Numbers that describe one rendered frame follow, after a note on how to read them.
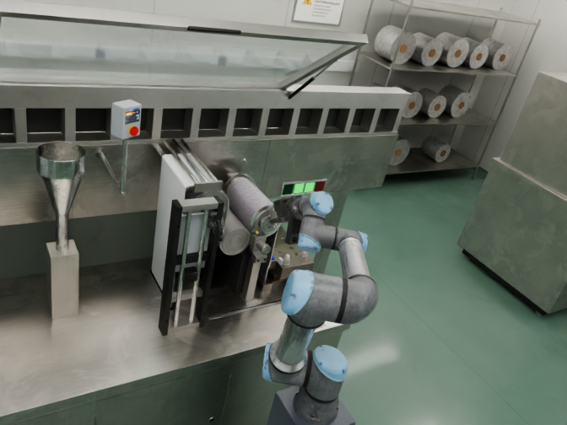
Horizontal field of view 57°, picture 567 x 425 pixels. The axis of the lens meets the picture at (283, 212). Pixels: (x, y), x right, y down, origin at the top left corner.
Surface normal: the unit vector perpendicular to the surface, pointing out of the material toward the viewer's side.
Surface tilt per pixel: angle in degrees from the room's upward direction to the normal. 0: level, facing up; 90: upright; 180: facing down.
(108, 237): 90
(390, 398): 0
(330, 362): 8
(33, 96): 90
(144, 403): 90
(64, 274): 90
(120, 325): 0
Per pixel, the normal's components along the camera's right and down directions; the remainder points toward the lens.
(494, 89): -0.85, 0.10
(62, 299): 0.49, 0.52
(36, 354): 0.20, -0.85
